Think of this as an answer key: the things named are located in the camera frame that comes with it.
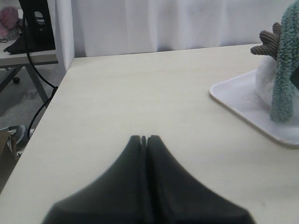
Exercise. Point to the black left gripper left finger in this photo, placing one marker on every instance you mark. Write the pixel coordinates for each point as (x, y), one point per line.
(118, 196)

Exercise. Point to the white plush snowman toy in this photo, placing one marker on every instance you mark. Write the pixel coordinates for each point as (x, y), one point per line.
(266, 71)

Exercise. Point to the grey side table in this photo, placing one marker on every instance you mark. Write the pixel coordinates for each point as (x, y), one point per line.
(14, 63)

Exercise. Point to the green knitted scarf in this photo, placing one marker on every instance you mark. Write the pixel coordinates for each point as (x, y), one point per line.
(287, 62)

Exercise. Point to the black equipment stand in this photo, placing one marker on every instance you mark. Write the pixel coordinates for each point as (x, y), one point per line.
(37, 34)

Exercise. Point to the pink plush toy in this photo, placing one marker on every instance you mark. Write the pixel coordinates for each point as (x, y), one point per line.
(8, 19)

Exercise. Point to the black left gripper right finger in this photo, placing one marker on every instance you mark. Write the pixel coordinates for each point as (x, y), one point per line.
(179, 198)

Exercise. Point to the white rectangular plastic tray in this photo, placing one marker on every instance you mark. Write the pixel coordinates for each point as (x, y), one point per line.
(239, 96)

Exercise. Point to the white backdrop curtain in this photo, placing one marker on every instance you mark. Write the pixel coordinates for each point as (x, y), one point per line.
(86, 28)

